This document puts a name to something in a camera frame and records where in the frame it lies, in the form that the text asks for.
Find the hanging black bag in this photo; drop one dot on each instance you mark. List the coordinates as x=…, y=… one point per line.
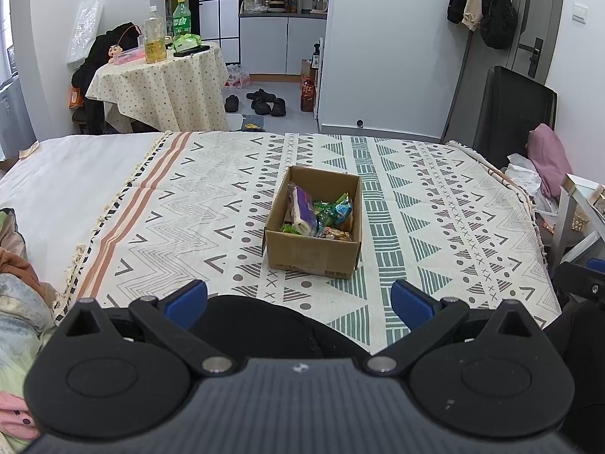
x=498, y=19

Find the table with dotted tablecloth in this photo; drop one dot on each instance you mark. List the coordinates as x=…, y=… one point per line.
x=160, y=90

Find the white stool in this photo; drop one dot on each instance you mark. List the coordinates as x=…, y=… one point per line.
x=569, y=208

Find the grey leaning board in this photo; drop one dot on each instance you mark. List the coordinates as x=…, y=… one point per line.
x=456, y=94

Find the pack of water bottles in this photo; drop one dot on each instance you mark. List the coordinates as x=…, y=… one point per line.
x=236, y=76

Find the cardboard box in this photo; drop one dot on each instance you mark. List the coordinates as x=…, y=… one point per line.
x=307, y=255

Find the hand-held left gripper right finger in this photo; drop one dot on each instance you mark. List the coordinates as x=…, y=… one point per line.
x=411, y=302

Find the purple snack packet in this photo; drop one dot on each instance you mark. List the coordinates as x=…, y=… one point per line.
x=305, y=201

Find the blue green candy packet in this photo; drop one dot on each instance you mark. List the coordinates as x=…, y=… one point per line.
x=344, y=208

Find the pink spotted cloth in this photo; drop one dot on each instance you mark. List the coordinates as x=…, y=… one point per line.
x=14, y=416

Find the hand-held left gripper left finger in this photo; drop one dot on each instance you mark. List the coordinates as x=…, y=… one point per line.
x=186, y=300

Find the grey entrance door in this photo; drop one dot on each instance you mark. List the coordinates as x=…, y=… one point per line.
x=539, y=4

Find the spray bottle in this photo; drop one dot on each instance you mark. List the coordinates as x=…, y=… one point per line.
x=315, y=59

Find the cartoon figure toy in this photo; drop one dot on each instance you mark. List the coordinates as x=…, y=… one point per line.
x=115, y=51

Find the orange biscuit packet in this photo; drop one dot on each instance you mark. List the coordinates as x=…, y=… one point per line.
x=335, y=235

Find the white light switch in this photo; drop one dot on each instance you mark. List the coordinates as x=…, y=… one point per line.
x=580, y=12

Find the pink plastic box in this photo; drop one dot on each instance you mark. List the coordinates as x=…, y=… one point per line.
x=132, y=55

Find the green tissue pack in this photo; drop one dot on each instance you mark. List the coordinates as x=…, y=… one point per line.
x=185, y=42

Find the black slipper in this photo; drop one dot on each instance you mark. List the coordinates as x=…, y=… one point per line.
x=231, y=103
x=262, y=107
x=260, y=94
x=279, y=107

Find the green soda bottle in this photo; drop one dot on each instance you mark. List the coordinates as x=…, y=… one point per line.
x=181, y=21

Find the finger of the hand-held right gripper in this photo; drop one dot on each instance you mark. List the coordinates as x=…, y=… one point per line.
x=576, y=283
x=596, y=265

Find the white bed sheet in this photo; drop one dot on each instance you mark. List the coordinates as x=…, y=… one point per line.
x=71, y=184

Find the black framed glass door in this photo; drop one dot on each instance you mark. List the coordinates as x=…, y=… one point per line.
x=208, y=14

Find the pastel quilt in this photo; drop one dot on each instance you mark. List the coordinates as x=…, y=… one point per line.
x=19, y=293

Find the green and red snack packet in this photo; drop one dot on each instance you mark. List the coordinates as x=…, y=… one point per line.
x=289, y=230

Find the white plastic bag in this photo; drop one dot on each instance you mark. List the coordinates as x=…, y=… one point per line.
x=524, y=172

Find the bubble wrap sheet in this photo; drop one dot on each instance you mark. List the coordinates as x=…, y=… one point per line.
x=85, y=28

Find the white kitchen cabinet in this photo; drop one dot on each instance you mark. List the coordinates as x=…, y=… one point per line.
x=269, y=42

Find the bottle of yellow liquid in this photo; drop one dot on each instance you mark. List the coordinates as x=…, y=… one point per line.
x=154, y=45

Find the brown paper bag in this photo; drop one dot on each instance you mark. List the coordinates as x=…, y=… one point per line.
x=306, y=68

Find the black clothing pile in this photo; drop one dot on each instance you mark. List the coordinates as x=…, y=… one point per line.
x=101, y=52

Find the orange bag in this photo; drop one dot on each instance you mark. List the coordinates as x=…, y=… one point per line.
x=75, y=99

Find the red drink bottle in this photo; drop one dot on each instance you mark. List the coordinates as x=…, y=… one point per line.
x=308, y=97

